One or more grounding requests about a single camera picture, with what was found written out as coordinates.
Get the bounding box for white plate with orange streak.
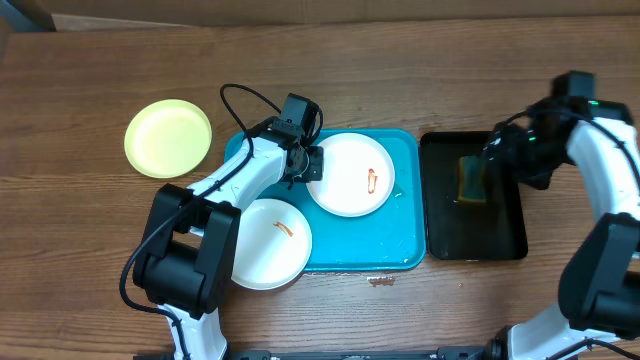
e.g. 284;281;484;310
231;199;312;290

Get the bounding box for brown cardboard backdrop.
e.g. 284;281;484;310
39;0;639;26

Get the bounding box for white plate with red ring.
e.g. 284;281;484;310
307;133;395;217

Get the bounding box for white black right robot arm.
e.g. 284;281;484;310
483;96;639;359

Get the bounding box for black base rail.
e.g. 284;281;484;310
132;345;581;360

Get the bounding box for yellow plate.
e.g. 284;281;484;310
124;99;213;179

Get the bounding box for black water tray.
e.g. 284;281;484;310
419;131;528;261

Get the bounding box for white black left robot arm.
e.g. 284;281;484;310
119;115;323;359

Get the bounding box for blue plastic tray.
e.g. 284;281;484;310
223;128;427;273

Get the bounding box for green yellow sponge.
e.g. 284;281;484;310
456;156;487;203

